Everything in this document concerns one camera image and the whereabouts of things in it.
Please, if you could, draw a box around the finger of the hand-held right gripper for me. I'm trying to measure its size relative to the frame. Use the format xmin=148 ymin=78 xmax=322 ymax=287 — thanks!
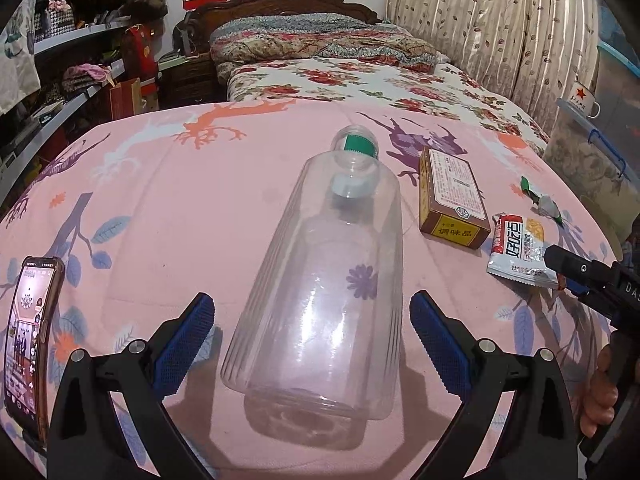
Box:
xmin=560 ymin=276 xmax=613 ymax=318
xmin=544 ymin=244 xmax=618 ymax=286

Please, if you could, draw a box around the small clear bottle green label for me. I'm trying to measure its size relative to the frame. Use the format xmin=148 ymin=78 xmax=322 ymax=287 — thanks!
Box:
xmin=331 ymin=124 xmax=381 ymax=161

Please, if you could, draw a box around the beige leaf-print curtain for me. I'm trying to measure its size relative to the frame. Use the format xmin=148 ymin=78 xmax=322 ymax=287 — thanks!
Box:
xmin=385 ymin=0 xmax=601 ymax=136

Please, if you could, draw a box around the white enamel mug red star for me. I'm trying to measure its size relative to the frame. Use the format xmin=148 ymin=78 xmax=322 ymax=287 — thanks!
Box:
xmin=570 ymin=80 xmax=601 ymax=118

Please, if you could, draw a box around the green white wrapper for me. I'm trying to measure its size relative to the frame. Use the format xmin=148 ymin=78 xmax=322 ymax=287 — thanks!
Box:
xmin=519 ymin=176 xmax=568 ymax=225

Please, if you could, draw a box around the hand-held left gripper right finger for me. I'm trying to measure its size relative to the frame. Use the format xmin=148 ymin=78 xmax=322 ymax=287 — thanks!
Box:
xmin=409 ymin=290 xmax=586 ymax=480

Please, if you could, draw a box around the pink clothes bundle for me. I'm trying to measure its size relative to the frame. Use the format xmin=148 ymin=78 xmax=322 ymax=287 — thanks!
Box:
xmin=62 ymin=62 xmax=111 ymax=93

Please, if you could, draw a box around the yellow brown cardboard box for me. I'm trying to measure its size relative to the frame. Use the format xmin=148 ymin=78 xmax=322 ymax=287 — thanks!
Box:
xmin=418 ymin=146 xmax=492 ymax=251

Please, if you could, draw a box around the white floral bed sheet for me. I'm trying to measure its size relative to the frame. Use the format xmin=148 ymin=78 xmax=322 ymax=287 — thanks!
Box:
xmin=226 ymin=56 xmax=551 ymax=158

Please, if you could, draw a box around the smartphone in brown case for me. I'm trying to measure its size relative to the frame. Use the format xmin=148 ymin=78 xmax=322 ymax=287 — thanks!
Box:
xmin=4 ymin=256 xmax=67 ymax=438

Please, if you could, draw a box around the person's right hand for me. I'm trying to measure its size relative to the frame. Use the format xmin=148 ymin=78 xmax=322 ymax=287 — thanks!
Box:
xmin=580 ymin=344 xmax=621 ymax=438

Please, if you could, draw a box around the dark wooden nightstand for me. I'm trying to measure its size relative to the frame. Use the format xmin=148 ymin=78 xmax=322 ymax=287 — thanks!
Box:
xmin=157 ymin=52 xmax=228 ymax=111

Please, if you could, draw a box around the houndstooth bag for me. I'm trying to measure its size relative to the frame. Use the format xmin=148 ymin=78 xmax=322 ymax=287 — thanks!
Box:
xmin=32 ymin=2 xmax=76 ymax=41

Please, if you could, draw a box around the clear storage box blue lid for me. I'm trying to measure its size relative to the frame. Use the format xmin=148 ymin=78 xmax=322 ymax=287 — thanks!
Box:
xmin=542 ymin=42 xmax=640 ymax=241

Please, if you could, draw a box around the red white snack packet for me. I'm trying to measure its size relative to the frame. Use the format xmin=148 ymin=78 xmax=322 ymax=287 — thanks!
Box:
xmin=486 ymin=213 xmax=560 ymax=289

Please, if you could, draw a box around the white plant-print cloth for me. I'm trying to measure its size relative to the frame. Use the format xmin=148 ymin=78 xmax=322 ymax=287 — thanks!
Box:
xmin=0 ymin=0 xmax=42 ymax=116

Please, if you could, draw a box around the clear floral plastic jar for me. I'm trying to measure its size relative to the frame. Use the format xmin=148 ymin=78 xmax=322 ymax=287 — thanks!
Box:
xmin=220 ymin=152 xmax=404 ymax=422

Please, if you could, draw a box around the floral patchwork quilt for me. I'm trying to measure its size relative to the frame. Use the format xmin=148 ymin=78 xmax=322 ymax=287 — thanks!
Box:
xmin=209 ymin=14 xmax=441 ymax=73

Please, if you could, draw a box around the brown paper bag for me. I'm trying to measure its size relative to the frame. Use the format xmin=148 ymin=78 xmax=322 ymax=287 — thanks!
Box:
xmin=110 ymin=78 xmax=143 ymax=121

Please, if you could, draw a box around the grey metal shelf rack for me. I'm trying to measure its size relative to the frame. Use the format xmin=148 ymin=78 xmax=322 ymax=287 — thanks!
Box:
xmin=0 ymin=10 xmax=166 ymax=201

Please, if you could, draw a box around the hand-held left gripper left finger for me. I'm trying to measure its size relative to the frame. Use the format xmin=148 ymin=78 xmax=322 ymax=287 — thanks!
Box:
xmin=46 ymin=291 xmax=217 ymax=480

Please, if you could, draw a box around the red gift bag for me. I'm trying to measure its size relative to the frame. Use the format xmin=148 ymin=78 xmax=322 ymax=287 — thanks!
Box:
xmin=122 ymin=25 xmax=161 ymax=111

